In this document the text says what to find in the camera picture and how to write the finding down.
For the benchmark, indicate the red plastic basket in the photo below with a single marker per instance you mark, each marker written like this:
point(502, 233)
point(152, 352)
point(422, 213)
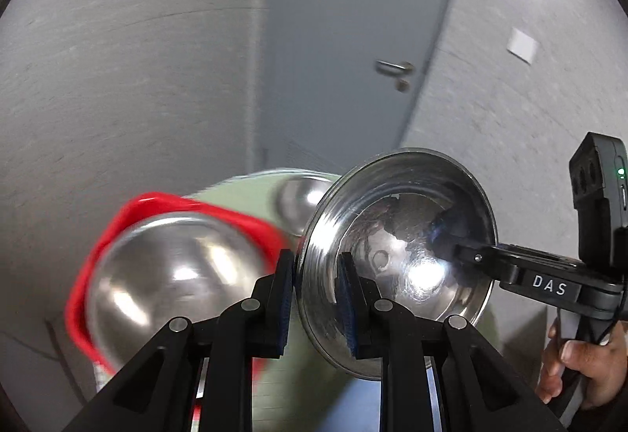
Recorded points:
point(187, 372)

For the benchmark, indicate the metal door handle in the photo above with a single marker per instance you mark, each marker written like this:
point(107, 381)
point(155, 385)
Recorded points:
point(399, 71)

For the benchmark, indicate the black camera box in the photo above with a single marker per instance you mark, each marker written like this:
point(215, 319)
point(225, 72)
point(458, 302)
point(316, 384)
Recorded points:
point(598, 171)

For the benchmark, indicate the person's right hand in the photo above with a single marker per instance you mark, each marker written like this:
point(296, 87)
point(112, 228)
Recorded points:
point(604, 366)

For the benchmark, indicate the green round table mat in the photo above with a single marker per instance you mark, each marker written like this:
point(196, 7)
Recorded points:
point(301, 391)

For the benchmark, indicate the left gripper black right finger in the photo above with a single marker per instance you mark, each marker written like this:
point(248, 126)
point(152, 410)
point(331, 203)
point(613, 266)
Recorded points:
point(364, 328)

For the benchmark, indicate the medium steel bowl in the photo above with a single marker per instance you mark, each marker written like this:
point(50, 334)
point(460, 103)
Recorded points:
point(296, 201)

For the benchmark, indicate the steel bowl in basket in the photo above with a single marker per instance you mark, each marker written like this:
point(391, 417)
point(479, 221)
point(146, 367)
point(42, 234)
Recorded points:
point(175, 264)

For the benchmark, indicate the grey door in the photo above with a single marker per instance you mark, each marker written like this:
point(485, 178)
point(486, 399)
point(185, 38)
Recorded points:
point(323, 105)

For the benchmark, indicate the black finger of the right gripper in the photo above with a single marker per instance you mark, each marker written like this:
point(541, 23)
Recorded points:
point(454, 240)

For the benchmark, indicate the white wall switch plate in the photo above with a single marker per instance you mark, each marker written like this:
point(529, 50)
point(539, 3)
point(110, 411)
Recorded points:
point(522, 46)

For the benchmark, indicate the large steel bowl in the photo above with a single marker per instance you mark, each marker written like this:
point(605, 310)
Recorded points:
point(385, 213)

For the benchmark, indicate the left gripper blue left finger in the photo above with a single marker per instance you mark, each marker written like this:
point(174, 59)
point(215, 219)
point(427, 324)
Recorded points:
point(269, 330)

